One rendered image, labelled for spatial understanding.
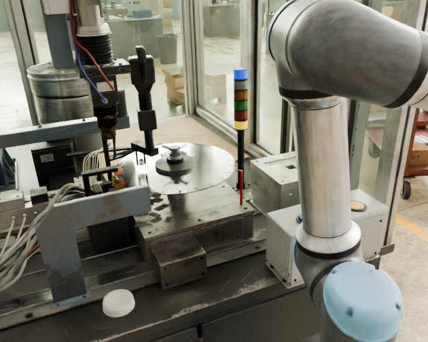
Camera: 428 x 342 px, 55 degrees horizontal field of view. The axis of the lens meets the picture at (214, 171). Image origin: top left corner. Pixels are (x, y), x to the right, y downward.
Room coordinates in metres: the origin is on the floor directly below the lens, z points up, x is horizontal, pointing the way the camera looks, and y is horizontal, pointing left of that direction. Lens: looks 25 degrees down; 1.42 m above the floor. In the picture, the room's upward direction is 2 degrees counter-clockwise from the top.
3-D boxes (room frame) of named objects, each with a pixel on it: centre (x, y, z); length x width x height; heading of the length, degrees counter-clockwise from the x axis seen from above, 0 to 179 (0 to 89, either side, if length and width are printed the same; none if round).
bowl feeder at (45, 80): (1.67, 0.57, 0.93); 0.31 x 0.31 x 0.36
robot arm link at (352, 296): (0.51, -0.23, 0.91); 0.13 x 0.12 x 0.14; 5
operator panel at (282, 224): (0.86, -0.27, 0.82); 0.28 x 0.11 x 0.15; 113
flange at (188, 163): (1.03, 0.10, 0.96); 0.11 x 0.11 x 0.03
